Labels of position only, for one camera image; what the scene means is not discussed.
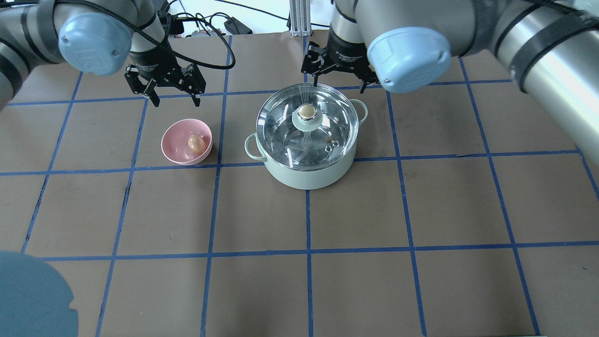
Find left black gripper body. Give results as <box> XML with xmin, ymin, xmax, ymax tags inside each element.
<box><xmin>124</xmin><ymin>47</ymin><xmax>207</xmax><ymax>96</ymax></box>

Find brown egg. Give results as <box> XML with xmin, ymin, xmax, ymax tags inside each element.
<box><xmin>188</xmin><ymin>135</ymin><xmax>207</xmax><ymax>156</ymax></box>

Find aluminium frame post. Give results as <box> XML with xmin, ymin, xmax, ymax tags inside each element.
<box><xmin>289</xmin><ymin>0</ymin><xmax>312</xmax><ymax>37</ymax></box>

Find glass pot lid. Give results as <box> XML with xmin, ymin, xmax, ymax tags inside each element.
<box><xmin>255</xmin><ymin>83</ymin><xmax>365</xmax><ymax>171</ymax></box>

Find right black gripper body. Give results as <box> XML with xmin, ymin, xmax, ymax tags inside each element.
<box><xmin>301</xmin><ymin>34</ymin><xmax>380</xmax><ymax>85</ymax></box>

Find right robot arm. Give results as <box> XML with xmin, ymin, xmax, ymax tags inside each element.
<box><xmin>301</xmin><ymin>0</ymin><xmax>599</xmax><ymax>163</ymax></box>

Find pink bowl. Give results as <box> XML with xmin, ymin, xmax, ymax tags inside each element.
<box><xmin>161</xmin><ymin>118</ymin><xmax>213</xmax><ymax>166</ymax></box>

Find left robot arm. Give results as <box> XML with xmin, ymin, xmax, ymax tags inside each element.
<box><xmin>0</xmin><ymin>0</ymin><xmax>206</xmax><ymax>108</ymax></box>

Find pale green cooking pot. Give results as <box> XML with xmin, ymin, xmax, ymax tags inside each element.
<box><xmin>244</xmin><ymin>83</ymin><xmax>369</xmax><ymax>190</ymax></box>

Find black power adapter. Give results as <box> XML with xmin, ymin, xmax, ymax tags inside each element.
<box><xmin>223</xmin><ymin>17</ymin><xmax>253</xmax><ymax>36</ymax></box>

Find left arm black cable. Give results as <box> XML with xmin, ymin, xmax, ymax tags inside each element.
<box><xmin>61</xmin><ymin>0</ymin><xmax>236</xmax><ymax>71</ymax></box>

